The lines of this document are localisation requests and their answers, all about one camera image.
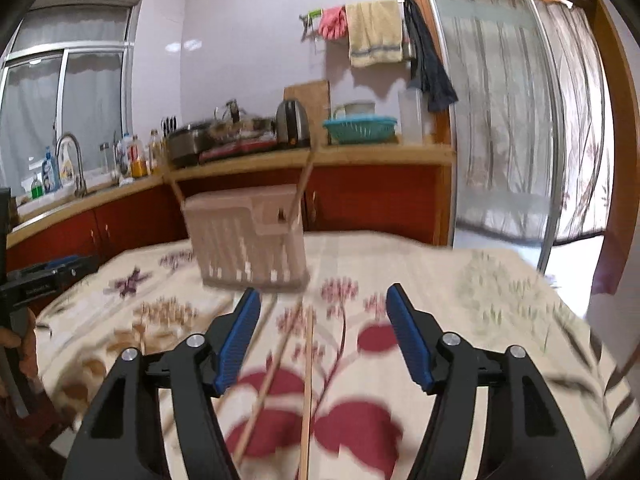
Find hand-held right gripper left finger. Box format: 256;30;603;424
62;287;263;480

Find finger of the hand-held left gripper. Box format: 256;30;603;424
47;254;102;292

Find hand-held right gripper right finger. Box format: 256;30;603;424
385;282;588;480

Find wooden chopstick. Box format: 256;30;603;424
298;307;315;480
232;302;304;463
291;142;319;226

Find beige perforated utensil holder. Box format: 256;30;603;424
181;184;311;293

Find person's left hand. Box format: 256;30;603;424
0;310;39;379

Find floral tablecloth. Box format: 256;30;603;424
35;230;636;480

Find blue detergent bottle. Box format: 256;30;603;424
42;147;61;194

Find metal kitchen faucet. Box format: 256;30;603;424
55;132;89;199

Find red label sauce bottle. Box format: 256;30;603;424
127;135;149;179

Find cooking oil bottle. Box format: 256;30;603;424
148;130;164;174

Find red kitchen cabinets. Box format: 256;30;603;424
5;162;454;273

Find window with white curtain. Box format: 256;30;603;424
0;0;144;201

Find wooden countertop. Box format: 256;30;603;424
9;144;457;236

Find red induction cooker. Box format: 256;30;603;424
199;139;279;164

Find metal wok with lid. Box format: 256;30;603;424
209;100;277;144

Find teal plastic colander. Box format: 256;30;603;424
322;116;399;145

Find clear plastic container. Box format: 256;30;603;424
398;87;424;144

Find sliding glass door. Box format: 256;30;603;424
419;0;610;261

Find wooden cutting board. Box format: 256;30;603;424
283;80;332;147

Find dark hanging cloth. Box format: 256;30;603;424
403;0;459;114

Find beige hanging towel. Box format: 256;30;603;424
344;0;404;69

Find pink rubber gloves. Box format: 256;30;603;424
318;6;349;41

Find wooden door frame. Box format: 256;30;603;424
404;0;640;311

